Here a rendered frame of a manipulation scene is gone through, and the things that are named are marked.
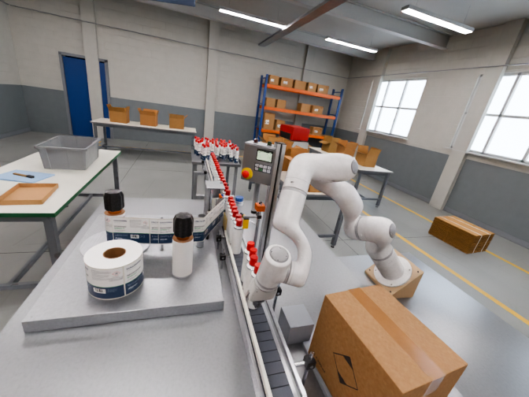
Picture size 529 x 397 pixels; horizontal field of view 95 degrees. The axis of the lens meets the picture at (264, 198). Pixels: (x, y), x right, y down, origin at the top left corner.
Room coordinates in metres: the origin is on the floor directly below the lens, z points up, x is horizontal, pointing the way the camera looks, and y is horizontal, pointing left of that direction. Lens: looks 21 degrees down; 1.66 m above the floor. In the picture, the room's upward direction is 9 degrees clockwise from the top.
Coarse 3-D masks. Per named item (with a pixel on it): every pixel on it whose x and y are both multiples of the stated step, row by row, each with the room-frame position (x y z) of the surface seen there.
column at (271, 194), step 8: (280, 144) 1.14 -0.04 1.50; (280, 152) 1.15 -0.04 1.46; (280, 160) 1.15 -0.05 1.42; (280, 168) 1.15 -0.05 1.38; (272, 176) 1.14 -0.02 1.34; (280, 176) 1.15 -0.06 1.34; (272, 184) 1.14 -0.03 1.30; (272, 192) 1.14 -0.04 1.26; (272, 200) 1.15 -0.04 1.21; (272, 208) 1.15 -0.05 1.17; (264, 216) 1.15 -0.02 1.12; (272, 216) 1.15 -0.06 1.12; (264, 224) 1.14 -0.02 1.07; (264, 232) 1.14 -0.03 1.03; (264, 240) 1.15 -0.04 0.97; (264, 248) 1.15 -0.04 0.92
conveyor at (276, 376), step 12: (228, 252) 1.12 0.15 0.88; (240, 252) 1.14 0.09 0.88; (240, 264) 1.04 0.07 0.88; (240, 276) 0.94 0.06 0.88; (252, 312) 0.74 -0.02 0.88; (264, 324) 0.70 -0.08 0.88; (264, 336) 0.64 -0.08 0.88; (264, 348) 0.60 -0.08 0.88; (276, 348) 0.60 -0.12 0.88; (264, 360) 0.56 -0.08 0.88; (276, 360) 0.56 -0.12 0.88; (276, 372) 0.52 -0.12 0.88; (276, 384) 0.49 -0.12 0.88; (288, 384) 0.49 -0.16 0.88; (264, 396) 0.46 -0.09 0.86; (276, 396) 0.45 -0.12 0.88; (288, 396) 0.46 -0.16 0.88
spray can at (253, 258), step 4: (252, 256) 0.83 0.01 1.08; (256, 256) 0.83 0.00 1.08; (252, 260) 0.81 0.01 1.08; (256, 260) 0.81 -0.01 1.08; (248, 264) 0.82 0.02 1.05; (252, 264) 0.81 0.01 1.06; (248, 268) 0.81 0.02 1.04; (252, 268) 0.80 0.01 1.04; (248, 272) 0.80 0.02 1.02; (248, 276) 0.80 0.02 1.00; (244, 280) 0.82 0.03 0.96; (248, 280) 0.80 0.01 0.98; (244, 284) 0.81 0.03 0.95; (248, 284) 0.80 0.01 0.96; (244, 288) 0.81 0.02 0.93; (244, 292) 0.81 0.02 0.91
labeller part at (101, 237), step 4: (100, 232) 1.10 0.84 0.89; (104, 232) 1.11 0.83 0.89; (92, 236) 1.06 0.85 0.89; (96, 236) 1.06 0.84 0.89; (100, 236) 1.07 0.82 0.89; (104, 236) 1.07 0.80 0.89; (88, 240) 1.02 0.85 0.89; (92, 240) 1.03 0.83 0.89; (96, 240) 1.03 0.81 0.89; (100, 240) 1.04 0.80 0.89; (104, 240) 1.04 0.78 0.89; (84, 244) 0.98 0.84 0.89; (88, 244) 0.99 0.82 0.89; (92, 244) 0.99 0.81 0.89; (96, 244) 1.00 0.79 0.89; (140, 244) 1.05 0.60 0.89; (144, 244) 1.06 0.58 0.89; (148, 244) 1.07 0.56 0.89; (80, 248) 0.95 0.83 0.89; (84, 248) 0.96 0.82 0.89; (88, 248) 0.96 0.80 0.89; (144, 248) 1.03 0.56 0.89; (80, 252) 0.93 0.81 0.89; (84, 252) 0.93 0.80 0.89
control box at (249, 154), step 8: (248, 144) 1.18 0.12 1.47; (256, 144) 1.17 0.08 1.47; (264, 144) 1.20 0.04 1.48; (272, 144) 1.24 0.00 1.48; (248, 152) 1.17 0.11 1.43; (256, 152) 1.16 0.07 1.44; (248, 160) 1.17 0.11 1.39; (256, 160) 1.16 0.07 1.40; (272, 160) 1.14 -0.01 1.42; (248, 168) 1.17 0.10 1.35; (272, 168) 1.14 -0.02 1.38; (256, 176) 1.16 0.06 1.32; (264, 176) 1.15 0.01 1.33; (264, 184) 1.15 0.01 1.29
